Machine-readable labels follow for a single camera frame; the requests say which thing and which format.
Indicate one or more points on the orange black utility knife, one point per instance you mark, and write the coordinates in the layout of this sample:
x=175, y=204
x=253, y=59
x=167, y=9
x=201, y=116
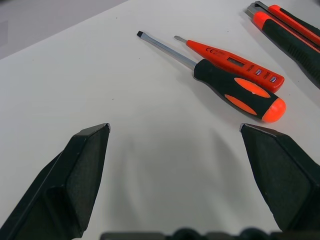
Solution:
x=287, y=37

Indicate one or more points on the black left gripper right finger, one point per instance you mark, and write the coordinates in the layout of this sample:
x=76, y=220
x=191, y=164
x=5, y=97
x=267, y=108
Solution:
x=287, y=180

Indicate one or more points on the orange voltage tester pen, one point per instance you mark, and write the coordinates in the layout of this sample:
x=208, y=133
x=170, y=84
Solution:
x=225, y=56

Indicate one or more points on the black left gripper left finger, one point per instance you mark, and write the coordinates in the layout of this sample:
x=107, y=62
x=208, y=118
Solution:
x=62, y=190

